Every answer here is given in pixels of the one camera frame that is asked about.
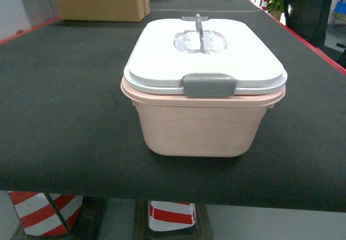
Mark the white lid grey handle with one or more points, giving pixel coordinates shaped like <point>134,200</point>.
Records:
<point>168,50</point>

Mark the pink plastic storage box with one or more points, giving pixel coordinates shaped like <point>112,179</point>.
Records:
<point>176,125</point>

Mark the brown cardboard box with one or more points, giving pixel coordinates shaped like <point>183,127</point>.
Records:
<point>104,10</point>

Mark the right striped traffic cone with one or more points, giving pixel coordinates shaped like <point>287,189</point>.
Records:
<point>171,220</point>

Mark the striped traffic cone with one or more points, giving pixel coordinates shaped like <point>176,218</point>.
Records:
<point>264,5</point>
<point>171,220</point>
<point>56,216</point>

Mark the far striped traffic cone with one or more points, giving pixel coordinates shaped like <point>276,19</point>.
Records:
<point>264,5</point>

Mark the black office chair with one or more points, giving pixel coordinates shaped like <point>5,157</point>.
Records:
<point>308,19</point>

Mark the left striped traffic cone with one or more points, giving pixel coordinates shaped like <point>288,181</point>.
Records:
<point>56,216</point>

